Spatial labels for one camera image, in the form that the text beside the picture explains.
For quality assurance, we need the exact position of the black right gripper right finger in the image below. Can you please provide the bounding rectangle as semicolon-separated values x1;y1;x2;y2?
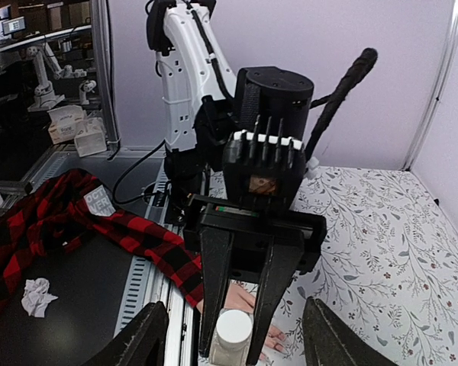
302;297;394;366

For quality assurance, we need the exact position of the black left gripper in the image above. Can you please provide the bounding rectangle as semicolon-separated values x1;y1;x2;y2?
183;194;327;365

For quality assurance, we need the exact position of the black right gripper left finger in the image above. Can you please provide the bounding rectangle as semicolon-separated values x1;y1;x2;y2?
83;301;169;366

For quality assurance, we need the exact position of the clear nail polish bottle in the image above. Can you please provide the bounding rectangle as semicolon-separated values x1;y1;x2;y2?
208;309;255;366

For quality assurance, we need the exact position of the red black plaid sleeve forearm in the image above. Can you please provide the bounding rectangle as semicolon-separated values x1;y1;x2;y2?
0;169;204;312

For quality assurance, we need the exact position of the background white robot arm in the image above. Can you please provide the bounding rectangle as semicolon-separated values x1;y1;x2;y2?
27;42;76;112

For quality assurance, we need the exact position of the second background robot arm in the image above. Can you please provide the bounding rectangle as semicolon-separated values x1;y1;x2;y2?
79;79;97;105

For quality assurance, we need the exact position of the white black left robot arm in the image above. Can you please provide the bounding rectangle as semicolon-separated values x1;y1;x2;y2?
146;1;327;365

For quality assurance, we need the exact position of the person's left hand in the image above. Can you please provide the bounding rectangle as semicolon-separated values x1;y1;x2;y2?
196;284;288;363

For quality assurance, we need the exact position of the crumpled white tissue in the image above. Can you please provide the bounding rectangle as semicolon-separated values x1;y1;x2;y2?
21;278;58;318

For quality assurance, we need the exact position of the white plastic container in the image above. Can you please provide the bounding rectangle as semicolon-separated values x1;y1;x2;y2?
74;117;107;158

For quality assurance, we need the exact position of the tissue box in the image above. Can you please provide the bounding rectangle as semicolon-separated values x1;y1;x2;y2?
47;105;87;145

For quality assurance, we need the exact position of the aluminium front frame rail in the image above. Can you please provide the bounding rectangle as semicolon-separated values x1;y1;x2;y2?
114;152;198;365

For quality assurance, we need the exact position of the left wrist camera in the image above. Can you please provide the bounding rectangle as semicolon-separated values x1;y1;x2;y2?
222;116;319;214

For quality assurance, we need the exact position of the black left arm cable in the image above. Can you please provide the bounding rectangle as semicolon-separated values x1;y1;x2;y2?
303;47;379;161

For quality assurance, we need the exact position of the aluminium corner post left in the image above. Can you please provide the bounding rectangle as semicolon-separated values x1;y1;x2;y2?
401;0;458;172

